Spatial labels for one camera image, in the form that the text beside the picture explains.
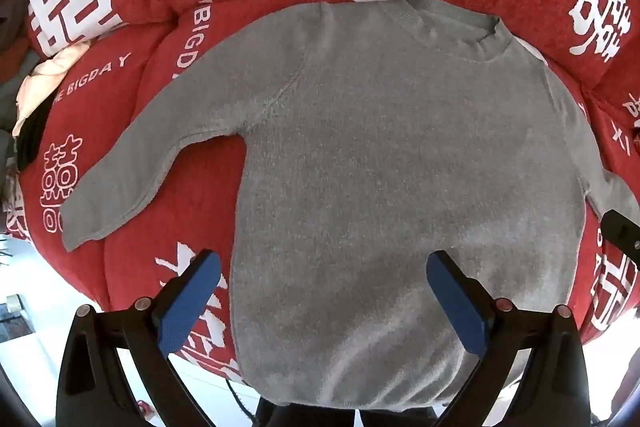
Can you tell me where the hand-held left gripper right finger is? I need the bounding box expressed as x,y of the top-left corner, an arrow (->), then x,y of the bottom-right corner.
426,249 -> 595,427

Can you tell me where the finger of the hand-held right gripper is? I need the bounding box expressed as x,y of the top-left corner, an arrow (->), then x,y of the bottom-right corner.
601,209 -> 640,269

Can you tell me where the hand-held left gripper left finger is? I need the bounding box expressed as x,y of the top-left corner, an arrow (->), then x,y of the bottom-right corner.
55,249 -> 222,427

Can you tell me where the grey knit sweater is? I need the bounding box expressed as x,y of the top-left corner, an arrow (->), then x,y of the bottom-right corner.
60,0 -> 640,409

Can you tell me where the cream cloth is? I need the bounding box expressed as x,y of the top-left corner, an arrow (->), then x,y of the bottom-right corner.
12,44 -> 91,136

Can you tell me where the black cable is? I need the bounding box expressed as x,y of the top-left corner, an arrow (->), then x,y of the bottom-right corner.
226,363 -> 257,420

